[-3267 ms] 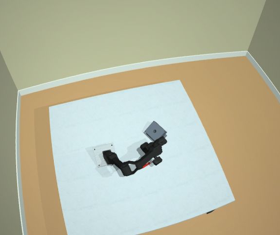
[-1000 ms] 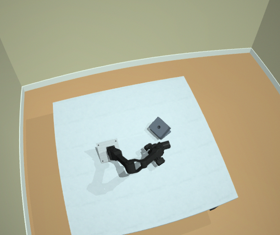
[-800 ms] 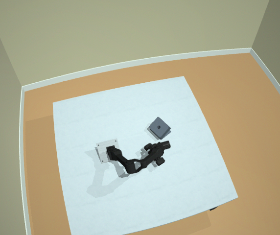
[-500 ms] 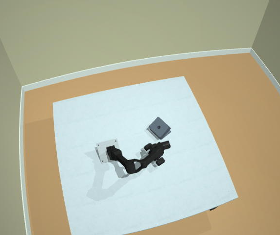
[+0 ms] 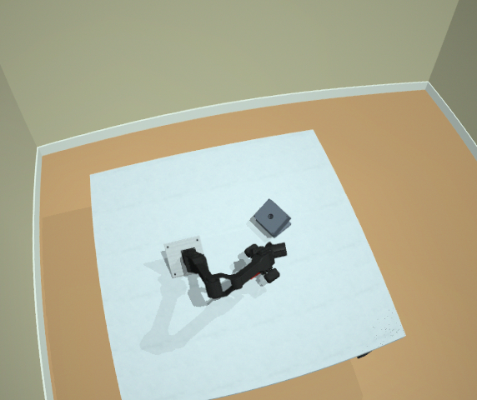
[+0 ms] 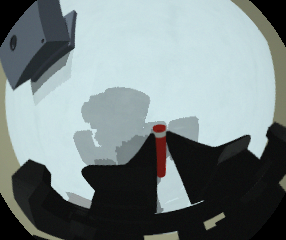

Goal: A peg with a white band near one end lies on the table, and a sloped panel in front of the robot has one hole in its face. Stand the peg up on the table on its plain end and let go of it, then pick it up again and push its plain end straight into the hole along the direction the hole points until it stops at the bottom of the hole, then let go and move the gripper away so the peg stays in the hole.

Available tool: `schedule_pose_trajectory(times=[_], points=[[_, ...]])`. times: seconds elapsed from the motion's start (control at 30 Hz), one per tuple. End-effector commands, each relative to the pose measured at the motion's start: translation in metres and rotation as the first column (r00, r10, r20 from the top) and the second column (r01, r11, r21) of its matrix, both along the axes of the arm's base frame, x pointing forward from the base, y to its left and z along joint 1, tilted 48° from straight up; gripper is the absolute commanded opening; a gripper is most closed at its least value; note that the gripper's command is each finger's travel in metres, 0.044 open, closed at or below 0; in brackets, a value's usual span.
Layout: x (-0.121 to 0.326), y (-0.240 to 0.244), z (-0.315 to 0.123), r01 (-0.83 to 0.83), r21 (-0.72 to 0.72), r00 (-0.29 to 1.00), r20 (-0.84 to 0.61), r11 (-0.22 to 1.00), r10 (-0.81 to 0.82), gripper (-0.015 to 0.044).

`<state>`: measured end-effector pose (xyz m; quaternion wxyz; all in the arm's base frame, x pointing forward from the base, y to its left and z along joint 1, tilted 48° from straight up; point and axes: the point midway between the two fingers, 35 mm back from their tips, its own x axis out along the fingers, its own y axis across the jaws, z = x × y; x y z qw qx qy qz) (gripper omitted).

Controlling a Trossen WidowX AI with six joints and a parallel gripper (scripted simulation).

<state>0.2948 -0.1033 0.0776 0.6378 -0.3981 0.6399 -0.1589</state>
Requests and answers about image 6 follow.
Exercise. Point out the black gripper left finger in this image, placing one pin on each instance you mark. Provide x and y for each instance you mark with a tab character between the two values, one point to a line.
139	173

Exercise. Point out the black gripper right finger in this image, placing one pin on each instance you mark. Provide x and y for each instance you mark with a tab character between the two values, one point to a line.
197	163

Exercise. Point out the grey sloped panel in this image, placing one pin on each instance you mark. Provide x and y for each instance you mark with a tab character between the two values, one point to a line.
40	37

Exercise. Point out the red peg with white band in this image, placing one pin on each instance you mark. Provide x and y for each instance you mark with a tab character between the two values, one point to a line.
161	151

